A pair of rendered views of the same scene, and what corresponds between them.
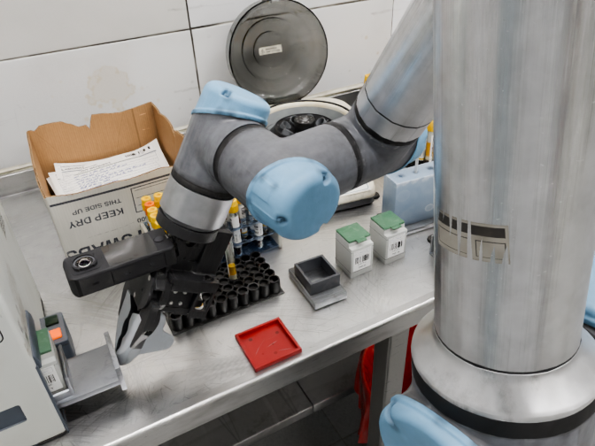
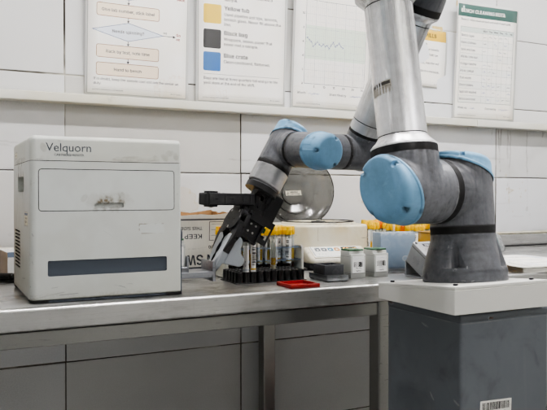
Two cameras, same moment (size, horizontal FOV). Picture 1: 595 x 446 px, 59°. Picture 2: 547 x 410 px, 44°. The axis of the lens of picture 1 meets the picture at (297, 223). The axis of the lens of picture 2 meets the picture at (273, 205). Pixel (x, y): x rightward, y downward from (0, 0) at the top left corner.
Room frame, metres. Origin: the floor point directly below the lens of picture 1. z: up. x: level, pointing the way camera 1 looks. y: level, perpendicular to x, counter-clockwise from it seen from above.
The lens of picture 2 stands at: (-0.95, 0.09, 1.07)
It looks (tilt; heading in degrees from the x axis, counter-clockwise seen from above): 1 degrees down; 1
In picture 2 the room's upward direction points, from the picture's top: straight up
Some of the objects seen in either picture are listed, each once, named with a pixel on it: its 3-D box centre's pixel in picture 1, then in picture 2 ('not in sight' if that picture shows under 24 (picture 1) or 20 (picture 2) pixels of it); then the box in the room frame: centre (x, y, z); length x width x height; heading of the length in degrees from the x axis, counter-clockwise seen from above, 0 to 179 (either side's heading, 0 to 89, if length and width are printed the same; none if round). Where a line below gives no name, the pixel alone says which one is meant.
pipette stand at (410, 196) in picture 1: (413, 197); (393, 251); (0.77, -0.20, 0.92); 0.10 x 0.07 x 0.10; 112
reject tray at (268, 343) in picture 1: (267, 343); (298, 284); (0.49, 0.05, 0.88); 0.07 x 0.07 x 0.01; 27
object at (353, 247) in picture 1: (353, 249); (352, 263); (0.65, -0.09, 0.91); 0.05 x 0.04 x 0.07; 27
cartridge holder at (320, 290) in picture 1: (316, 278); (328, 271); (0.60, -0.03, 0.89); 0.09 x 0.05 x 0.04; 25
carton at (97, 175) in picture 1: (117, 179); (189, 239); (0.83, 0.32, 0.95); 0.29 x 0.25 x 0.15; 27
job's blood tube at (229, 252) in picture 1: (231, 262); (273, 255); (0.60, 0.10, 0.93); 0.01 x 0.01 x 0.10
